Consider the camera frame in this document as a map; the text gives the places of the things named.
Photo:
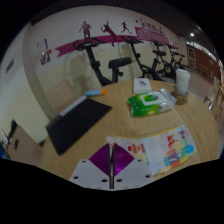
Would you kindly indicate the green wet wipes pack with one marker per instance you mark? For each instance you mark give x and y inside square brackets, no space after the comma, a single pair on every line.
[150,101]

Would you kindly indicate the white flat bar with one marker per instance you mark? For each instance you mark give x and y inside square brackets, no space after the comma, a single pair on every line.
[73,106]

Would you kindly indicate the group of wooden chairs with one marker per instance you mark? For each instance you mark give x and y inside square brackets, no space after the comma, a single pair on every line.
[215,100]

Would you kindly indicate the white paper cup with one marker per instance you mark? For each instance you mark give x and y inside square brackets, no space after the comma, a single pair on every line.
[183,81]

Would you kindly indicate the wooden chair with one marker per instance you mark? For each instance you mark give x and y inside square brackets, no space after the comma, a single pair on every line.
[25,146]
[65,95]

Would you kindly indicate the round ceiling light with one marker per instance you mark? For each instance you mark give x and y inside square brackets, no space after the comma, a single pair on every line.
[192,34]

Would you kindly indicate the round wooden coaster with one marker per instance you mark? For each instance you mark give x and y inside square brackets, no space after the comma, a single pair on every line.
[180,99]

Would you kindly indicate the wall notice posters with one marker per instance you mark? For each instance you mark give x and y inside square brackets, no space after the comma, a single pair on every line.
[44,51]

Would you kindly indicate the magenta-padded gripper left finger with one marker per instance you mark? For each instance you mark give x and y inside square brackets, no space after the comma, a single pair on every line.
[98,166]

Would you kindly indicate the colourful printed white towel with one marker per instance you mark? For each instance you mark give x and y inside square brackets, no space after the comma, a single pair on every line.
[166,148]

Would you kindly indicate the black exercise bike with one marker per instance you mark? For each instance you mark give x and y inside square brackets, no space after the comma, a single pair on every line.
[140,63]
[163,61]
[176,60]
[95,65]

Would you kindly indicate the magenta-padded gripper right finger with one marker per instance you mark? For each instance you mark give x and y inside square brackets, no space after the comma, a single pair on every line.
[125,166]

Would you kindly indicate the black desk mat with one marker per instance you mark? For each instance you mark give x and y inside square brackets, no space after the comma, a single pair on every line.
[76,125]

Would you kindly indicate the small white box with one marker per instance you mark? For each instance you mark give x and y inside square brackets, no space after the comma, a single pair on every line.
[142,85]

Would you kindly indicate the blue and orange tube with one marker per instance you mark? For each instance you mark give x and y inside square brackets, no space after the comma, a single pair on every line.
[95,92]

